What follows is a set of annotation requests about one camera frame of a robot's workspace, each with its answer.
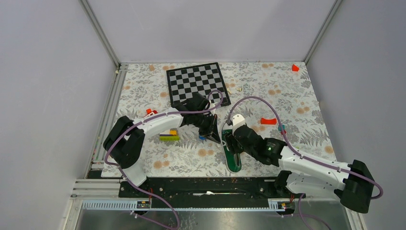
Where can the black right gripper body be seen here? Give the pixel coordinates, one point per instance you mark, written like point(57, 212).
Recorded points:
point(238, 146)

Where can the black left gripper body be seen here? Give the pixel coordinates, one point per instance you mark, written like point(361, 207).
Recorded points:
point(204, 123)

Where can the green canvas sneaker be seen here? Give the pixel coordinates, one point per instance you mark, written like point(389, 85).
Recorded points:
point(233, 159)

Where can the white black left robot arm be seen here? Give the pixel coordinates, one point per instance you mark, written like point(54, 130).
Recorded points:
point(125, 140)

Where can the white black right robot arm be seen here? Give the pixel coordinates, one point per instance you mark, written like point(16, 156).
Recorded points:
point(349, 183)

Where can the black grey chessboard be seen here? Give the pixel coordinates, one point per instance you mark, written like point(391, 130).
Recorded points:
point(203, 78)

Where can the red arch block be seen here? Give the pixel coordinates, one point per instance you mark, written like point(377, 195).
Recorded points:
point(265, 121)

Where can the stacked colourful toy bricks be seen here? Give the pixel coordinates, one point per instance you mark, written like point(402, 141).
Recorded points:
point(169, 135)

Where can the small wooden piece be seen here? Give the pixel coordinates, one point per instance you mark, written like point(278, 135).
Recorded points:
point(232, 90)

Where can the red toy brick window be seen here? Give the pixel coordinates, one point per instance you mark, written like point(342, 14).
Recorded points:
point(150, 112)

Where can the floral table mat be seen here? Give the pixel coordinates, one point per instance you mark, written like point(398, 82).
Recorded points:
point(268, 89)

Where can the red wedge block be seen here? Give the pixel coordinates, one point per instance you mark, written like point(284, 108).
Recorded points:
point(295, 68)

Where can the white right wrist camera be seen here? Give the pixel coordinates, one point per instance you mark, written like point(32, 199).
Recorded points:
point(238, 120)

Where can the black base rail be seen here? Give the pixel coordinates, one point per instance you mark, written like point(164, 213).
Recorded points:
point(200, 193)

